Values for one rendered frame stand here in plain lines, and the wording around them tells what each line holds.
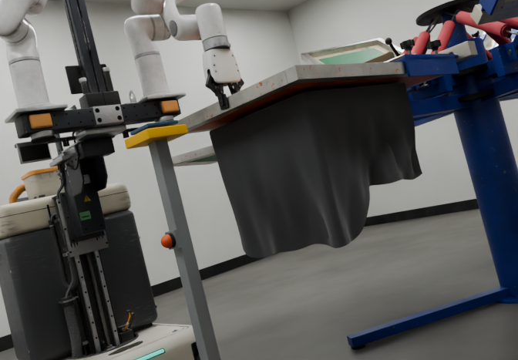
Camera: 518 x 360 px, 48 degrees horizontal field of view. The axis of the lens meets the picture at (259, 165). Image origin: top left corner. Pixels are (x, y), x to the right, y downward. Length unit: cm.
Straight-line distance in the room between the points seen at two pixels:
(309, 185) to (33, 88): 91
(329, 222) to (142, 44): 98
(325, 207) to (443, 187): 524
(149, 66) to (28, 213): 75
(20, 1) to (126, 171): 403
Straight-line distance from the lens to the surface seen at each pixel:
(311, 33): 770
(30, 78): 194
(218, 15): 170
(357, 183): 164
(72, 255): 234
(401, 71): 181
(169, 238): 159
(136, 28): 215
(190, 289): 161
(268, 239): 176
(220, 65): 166
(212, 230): 627
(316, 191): 158
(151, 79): 211
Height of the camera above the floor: 71
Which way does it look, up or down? 3 degrees up
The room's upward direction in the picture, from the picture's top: 14 degrees counter-clockwise
